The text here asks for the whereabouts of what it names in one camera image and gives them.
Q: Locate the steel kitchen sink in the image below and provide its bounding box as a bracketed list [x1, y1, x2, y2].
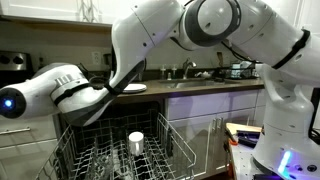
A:
[157, 78, 242, 90]

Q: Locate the white wire dishwasher rack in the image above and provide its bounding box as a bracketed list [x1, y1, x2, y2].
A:
[58, 100, 168, 180]

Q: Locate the black clamp orange handle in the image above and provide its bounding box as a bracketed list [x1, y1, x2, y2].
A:
[224, 127, 240, 147]

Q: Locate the black stove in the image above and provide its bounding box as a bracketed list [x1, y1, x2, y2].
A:
[0, 49, 35, 88]

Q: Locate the gray lower door cabinet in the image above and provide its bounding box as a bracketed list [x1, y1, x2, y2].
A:
[164, 88, 268, 178]

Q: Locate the large white plate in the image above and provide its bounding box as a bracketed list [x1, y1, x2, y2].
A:
[121, 83, 148, 94]

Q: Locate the wooden board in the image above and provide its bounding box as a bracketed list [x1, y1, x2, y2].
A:
[225, 122, 263, 136]

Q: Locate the black dish drying rack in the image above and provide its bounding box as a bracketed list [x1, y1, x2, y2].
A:
[214, 59, 263, 82]

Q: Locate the clear drinking glass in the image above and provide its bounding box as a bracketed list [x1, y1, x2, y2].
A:
[94, 151, 114, 180]

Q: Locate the robot mounting table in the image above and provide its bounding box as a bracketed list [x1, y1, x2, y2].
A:
[224, 122, 320, 180]

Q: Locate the white upper cabinet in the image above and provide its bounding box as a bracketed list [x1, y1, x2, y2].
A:
[0, 0, 116, 27]

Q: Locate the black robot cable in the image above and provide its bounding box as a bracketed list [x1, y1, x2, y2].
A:
[221, 39, 258, 64]

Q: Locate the gray drawer cabinet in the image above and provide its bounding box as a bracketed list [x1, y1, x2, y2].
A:
[0, 114, 63, 180]

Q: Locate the chrome faucet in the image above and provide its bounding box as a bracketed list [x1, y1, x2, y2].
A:
[181, 58, 198, 81]

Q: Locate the white mug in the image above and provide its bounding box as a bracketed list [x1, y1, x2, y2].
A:
[128, 131, 145, 157]

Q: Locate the white wall outlet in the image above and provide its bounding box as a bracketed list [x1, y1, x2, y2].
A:
[91, 50, 102, 66]

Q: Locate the clear soap bottle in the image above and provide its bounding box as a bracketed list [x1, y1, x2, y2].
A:
[171, 64, 179, 80]
[159, 64, 167, 81]

